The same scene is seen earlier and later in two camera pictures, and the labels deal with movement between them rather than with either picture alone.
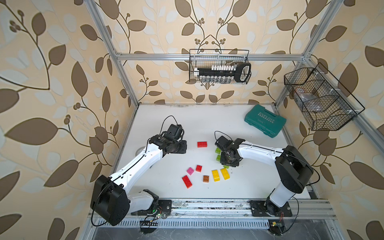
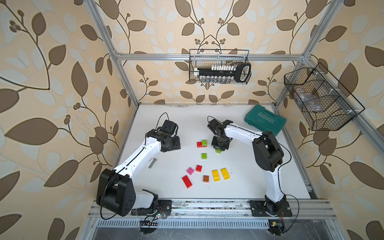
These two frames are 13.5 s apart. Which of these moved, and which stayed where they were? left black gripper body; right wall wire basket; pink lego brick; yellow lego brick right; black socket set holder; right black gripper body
Moved: right black gripper body; left black gripper body
Stayed: black socket set holder; right wall wire basket; pink lego brick; yellow lego brick right
